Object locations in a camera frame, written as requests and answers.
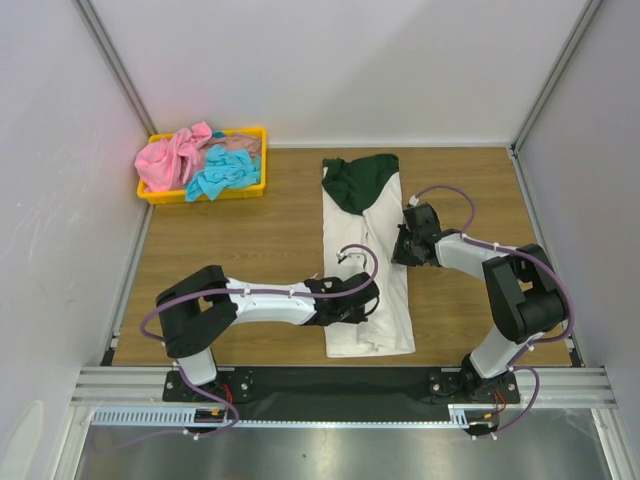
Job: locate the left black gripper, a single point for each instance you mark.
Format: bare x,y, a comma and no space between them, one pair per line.
355,316

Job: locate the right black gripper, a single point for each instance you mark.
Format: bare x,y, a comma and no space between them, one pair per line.
405,246

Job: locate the white green raglan t-shirt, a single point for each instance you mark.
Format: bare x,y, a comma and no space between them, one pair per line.
362,204

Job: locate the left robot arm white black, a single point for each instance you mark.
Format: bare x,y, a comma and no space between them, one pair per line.
194,312

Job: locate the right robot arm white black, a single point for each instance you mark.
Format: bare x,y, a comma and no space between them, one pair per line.
529,304

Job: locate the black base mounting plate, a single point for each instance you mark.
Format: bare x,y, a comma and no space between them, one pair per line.
362,393

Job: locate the cyan t-shirt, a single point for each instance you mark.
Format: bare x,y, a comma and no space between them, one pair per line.
224,170

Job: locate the mauve t-shirt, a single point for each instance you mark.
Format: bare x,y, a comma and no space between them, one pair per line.
235,142

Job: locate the yellow plastic bin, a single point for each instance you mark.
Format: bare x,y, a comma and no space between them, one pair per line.
178,196

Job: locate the pink t-shirt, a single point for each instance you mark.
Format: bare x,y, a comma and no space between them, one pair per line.
169,164

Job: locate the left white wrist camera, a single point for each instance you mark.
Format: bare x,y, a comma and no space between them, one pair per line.
348,256

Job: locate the white slotted cable duct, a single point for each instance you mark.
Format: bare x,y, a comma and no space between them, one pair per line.
211,418

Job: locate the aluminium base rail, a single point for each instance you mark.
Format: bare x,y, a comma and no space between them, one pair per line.
560,387

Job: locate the right aluminium frame post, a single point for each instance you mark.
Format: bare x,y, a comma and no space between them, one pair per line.
569,49

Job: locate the aluminium frame post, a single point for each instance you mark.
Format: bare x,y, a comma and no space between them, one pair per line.
102,39
569,49

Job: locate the left aluminium frame post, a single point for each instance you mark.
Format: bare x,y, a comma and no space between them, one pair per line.
102,39

